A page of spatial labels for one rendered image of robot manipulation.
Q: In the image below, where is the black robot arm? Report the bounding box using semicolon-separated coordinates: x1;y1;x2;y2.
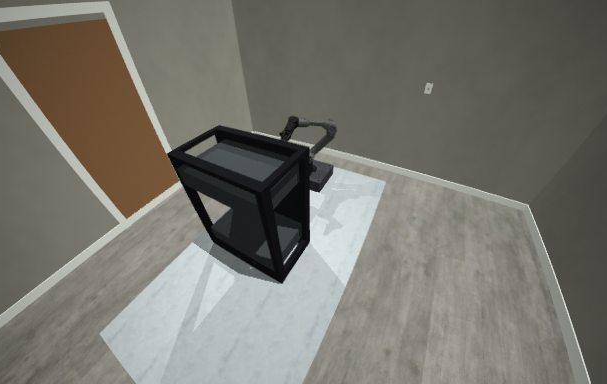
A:
284;116;337;175

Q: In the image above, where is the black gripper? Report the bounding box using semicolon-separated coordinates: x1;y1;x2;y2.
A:
279;127;293;141

